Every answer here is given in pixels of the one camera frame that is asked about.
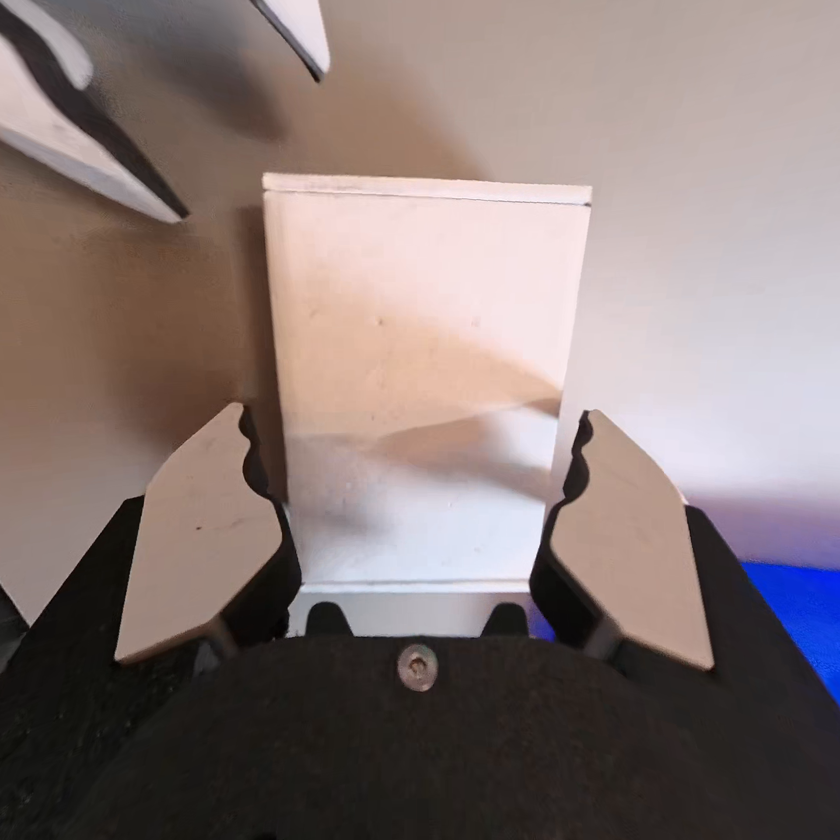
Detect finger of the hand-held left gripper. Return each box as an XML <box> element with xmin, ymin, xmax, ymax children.
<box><xmin>249</xmin><ymin>0</ymin><xmax>329</xmax><ymax>83</ymax></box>
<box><xmin>0</xmin><ymin>0</ymin><xmax>190</xmax><ymax>224</ymax></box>

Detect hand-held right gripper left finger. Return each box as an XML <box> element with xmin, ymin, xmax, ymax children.
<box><xmin>113</xmin><ymin>402</ymin><xmax>303</xmax><ymax>662</ymax></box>

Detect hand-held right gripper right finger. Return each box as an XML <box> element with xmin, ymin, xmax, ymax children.
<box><xmin>530</xmin><ymin>409</ymin><xmax>716</xmax><ymax>672</ymax></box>

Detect large blue plastic bin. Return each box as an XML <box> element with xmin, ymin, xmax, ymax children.
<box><xmin>528</xmin><ymin>558</ymin><xmax>840</xmax><ymax>702</ymax></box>

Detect white cardboard mailer box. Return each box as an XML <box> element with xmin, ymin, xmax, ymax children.
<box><xmin>262</xmin><ymin>172</ymin><xmax>593</xmax><ymax>637</ymax></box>

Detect grey desk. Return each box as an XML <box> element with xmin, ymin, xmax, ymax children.
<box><xmin>0</xmin><ymin>0</ymin><xmax>840</xmax><ymax>664</ymax></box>

